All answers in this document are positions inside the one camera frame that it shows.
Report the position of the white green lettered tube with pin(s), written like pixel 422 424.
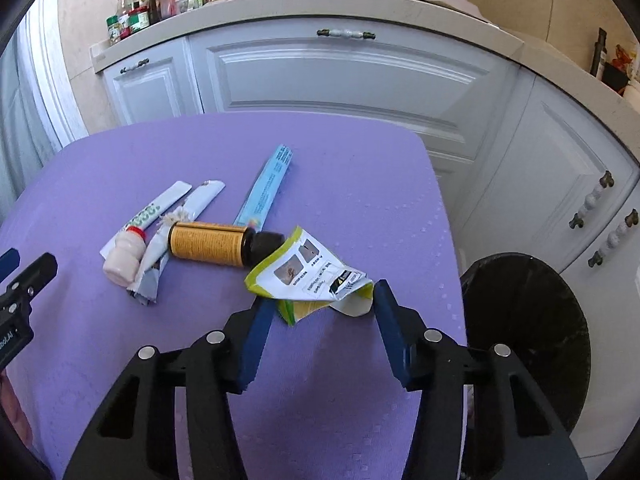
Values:
pixel 151 212

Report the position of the drawer handle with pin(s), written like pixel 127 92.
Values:
pixel 346 34

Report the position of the small cabinet handle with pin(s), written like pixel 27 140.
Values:
pixel 139 64

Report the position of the light grey curtain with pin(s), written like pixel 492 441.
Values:
pixel 39 112

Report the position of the dark olive oil bottle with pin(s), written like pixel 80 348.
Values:
pixel 599 55

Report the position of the red black container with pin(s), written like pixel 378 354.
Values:
pixel 617 72

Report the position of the purple tablecloth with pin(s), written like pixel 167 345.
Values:
pixel 324 404

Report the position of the small white yogurt bottle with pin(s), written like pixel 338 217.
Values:
pixel 122 262

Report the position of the yellow green white pouch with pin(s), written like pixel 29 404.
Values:
pixel 304 276

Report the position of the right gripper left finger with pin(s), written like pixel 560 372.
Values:
pixel 133 433

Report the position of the corner cabinet right handle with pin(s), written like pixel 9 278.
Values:
pixel 614 238

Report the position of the black lined trash bin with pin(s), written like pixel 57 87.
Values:
pixel 521 301

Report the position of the person left hand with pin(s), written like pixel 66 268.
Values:
pixel 14 412

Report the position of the light blue sachet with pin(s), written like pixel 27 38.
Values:
pixel 255 209

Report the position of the corner cabinet left handle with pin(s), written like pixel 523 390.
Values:
pixel 591 200

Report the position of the yellow label dark bottle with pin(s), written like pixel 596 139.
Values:
pixel 220 244

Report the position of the corner cabinet handle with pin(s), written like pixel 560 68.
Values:
pixel 614 238
pixel 591 200

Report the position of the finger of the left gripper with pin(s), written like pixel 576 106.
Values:
pixel 32 280
pixel 9 262

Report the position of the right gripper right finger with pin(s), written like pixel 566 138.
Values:
pixel 519 435

